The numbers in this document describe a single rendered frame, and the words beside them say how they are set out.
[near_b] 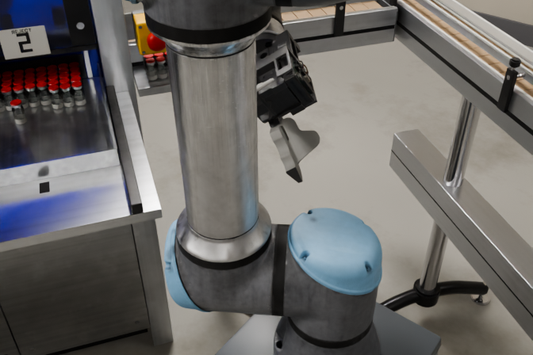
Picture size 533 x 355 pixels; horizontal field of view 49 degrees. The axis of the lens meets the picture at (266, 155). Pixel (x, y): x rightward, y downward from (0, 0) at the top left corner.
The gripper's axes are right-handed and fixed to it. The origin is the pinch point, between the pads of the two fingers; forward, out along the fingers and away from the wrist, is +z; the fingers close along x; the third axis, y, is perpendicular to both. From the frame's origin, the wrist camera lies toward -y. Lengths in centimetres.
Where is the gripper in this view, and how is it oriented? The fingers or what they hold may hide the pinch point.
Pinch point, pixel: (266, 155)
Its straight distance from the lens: 74.3
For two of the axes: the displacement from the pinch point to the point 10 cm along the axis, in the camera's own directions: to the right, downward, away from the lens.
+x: 5.3, 5.5, 6.4
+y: 8.4, -4.4, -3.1
